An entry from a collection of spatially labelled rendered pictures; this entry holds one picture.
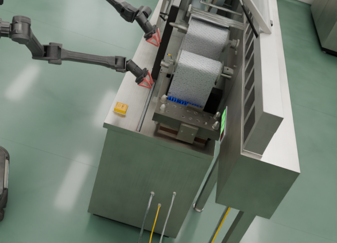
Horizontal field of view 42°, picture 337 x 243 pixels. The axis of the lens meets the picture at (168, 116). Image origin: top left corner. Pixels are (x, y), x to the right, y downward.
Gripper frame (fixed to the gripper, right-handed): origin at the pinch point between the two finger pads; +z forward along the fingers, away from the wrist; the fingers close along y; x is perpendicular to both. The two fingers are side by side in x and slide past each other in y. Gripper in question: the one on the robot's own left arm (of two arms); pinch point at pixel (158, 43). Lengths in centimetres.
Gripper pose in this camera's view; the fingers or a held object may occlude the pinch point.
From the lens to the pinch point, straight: 252.2
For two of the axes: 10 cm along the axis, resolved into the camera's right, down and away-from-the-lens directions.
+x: 8.2, -4.0, -4.2
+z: 5.6, 7.1, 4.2
